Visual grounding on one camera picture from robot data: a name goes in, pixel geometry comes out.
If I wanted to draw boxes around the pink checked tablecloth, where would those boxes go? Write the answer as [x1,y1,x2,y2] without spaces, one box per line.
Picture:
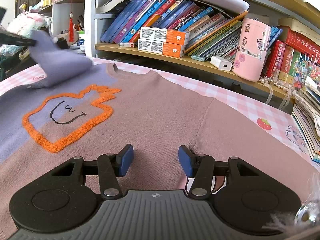
[0,57,320,205]

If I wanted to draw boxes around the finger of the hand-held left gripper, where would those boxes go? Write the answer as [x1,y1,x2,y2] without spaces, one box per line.
[0,26,36,47]

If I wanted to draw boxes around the wooden bookshelf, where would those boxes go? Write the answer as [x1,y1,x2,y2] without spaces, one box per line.
[85,0,320,105]

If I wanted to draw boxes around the white charger plug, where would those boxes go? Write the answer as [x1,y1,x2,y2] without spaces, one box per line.
[210,56,234,71]

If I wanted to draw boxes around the bag of colourful beads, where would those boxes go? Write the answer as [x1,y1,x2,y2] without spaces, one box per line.
[294,52,320,87]

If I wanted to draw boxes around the worn beige book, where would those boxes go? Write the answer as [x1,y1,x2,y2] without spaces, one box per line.
[278,17,320,40]

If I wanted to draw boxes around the thick red dictionary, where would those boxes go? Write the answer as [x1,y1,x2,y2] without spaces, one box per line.
[285,26,320,55]

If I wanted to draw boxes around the open white paperback book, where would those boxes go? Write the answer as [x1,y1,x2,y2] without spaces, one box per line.
[95,0,150,14]

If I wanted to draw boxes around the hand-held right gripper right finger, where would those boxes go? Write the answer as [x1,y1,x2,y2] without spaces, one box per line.
[178,145,263,201]

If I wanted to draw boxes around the pink purple knit sweater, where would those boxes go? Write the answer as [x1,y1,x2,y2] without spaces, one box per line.
[0,30,316,232]

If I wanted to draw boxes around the white shelf unit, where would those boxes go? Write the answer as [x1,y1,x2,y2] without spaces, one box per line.
[39,0,87,55]

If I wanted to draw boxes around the stack of magazines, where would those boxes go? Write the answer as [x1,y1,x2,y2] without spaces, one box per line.
[291,76,320,165]

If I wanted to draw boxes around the row of colourful books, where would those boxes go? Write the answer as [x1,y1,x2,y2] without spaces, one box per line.
[100,0,284,61]

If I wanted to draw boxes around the orange white toothpaste box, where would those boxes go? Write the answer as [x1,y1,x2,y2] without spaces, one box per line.
[137,39,186,58]
[140,27,190,45]

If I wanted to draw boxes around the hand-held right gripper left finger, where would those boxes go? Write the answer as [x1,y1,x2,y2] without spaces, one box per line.
[50,144,134,201]

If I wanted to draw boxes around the pink book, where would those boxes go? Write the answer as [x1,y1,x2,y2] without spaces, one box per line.
[232,18,272,82]

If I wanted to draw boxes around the red tassel charm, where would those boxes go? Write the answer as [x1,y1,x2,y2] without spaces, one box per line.
[68,11,76,43]

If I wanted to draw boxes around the red standing book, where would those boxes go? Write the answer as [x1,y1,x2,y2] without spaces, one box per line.
[262,40,286,79]

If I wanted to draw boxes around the pearl bead string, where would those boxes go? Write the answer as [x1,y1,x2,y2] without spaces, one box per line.
[259,77,296,92]

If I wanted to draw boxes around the white pink plush toy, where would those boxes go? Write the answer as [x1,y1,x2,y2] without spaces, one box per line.
[6,11,48,37]

